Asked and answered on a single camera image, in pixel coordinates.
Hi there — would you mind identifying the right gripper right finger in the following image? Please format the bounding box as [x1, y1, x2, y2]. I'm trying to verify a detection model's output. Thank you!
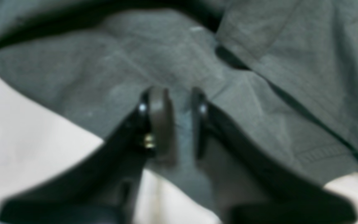
[191, 88, 358, 224]

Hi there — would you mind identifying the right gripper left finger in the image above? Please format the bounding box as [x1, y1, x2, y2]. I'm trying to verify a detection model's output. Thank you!
[0, 87, 175, 224]

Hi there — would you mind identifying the dark grey t-shirt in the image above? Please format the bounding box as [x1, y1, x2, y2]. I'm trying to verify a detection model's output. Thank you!
[0, 0, 358, 218]

